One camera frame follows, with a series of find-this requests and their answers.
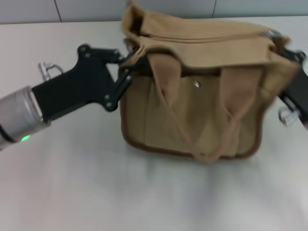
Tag khaki canvas food bag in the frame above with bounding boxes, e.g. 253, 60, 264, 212
119, 0, 301, 165

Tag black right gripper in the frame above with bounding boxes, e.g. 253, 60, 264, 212
277, 49, 308, 132

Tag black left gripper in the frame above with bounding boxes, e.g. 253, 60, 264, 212
30, 44, 145, 121

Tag silver metal shackle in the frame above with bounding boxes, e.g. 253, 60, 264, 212
38, 61, 64, 80
277, 107, 302, 128

